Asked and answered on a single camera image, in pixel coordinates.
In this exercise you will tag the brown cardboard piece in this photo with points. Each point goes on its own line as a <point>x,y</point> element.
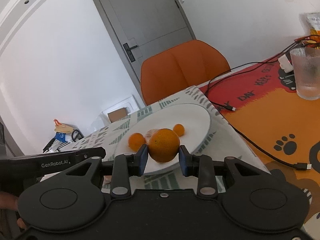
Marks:
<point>117,114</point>

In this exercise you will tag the grey door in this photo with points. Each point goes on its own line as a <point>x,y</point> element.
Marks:
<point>153,25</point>

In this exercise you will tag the black door handle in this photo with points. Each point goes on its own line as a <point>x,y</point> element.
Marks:
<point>129,53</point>

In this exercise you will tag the black bag handle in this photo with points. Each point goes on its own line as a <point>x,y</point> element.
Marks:
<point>76,135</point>

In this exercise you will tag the wooden toy with red comb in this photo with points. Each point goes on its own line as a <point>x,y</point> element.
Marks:
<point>62,128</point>

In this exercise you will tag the white ceramic bowl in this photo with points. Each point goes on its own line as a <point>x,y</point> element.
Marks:
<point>195,119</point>

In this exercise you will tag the patterned white tablecloth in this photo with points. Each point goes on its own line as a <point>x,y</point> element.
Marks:
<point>221,141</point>

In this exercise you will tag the large orange mandarin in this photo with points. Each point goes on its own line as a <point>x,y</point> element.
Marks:
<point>163,145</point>

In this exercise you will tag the yellow snack bag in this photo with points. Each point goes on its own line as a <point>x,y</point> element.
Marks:
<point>310,22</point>

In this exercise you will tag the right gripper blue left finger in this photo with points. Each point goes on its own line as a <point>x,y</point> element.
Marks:
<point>125,166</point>

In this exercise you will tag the small orange kumquat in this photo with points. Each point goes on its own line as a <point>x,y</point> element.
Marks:
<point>179,129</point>

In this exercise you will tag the peeled pomelo piece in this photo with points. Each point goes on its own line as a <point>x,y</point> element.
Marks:
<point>107,179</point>

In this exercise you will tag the clear ribbed glass cup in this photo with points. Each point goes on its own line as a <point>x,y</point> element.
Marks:
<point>305,63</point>

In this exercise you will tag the orange red cartoon table mat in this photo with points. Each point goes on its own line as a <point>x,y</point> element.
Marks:
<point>261,102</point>

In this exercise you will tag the peeled mandarin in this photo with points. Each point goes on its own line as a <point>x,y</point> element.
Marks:
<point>149,134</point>

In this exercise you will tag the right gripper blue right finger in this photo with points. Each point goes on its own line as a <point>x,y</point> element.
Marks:
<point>202,168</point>

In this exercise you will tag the orange chair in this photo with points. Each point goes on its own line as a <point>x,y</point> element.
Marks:
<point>190,63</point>

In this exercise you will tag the person's left hand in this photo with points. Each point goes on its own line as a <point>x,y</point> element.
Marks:
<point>7,202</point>

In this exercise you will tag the white power adapter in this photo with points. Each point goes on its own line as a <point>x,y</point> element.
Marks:
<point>285,64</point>

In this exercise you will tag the white foam packaging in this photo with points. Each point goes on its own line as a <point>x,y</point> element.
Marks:
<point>129,103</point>

